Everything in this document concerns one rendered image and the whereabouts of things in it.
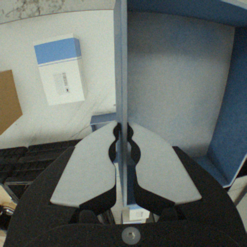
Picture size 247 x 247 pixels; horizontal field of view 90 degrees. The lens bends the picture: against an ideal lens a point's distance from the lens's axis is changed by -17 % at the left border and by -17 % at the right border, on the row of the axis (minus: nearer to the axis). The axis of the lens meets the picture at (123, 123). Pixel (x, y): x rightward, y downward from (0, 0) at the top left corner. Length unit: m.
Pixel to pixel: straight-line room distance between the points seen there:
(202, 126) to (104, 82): 0.40
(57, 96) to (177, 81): 0.38
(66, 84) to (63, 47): 0.11
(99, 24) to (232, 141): 0.49
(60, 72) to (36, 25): 0.21
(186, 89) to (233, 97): 0.06
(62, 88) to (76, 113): 0.15
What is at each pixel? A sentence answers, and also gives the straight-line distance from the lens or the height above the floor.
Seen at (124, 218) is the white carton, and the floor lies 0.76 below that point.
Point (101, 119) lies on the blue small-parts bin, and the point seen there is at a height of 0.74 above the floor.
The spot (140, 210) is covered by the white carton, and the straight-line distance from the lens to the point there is 0.93.
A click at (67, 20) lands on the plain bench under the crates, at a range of 0.56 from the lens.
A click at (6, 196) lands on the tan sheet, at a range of 0.90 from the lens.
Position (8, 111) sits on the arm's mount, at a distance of 0.60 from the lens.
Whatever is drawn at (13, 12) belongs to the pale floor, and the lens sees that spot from 1.48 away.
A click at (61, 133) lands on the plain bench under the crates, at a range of 0.65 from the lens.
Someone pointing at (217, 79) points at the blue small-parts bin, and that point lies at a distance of 0.21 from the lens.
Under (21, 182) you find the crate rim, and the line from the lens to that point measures 0.56.
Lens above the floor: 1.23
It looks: 62 degrees down
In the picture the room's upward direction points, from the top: 167 degrees clockwise
